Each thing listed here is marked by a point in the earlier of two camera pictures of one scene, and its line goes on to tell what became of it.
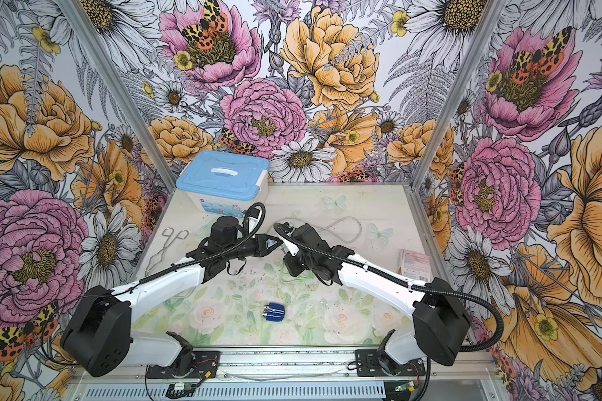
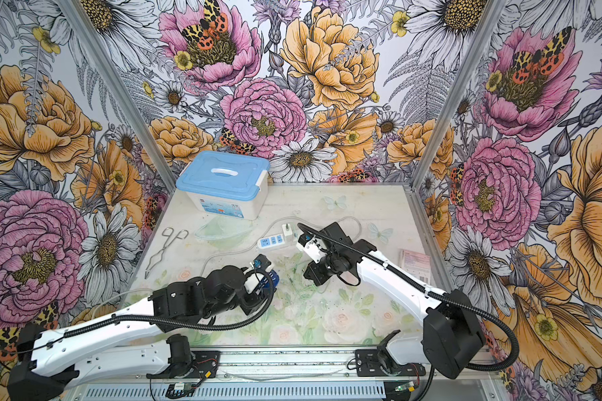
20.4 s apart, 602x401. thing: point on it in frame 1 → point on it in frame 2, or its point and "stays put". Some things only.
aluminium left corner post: x=87 y=36 stays put
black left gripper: x=261 y=244 → x=253 y=301
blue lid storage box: x=224 y=183 stays put
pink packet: x=415 y=266 stays put
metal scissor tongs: x=157 y=257 stays put
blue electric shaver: x=273 y=312 → x=274 y=278
